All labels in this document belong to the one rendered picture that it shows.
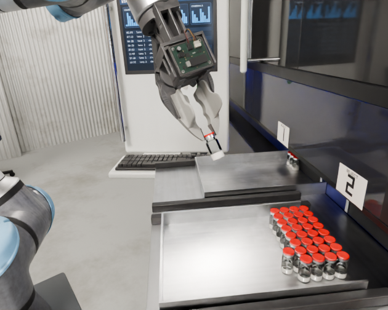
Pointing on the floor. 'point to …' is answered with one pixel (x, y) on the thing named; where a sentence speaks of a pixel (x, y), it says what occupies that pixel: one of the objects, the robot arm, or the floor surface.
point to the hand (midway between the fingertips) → (206, 131)
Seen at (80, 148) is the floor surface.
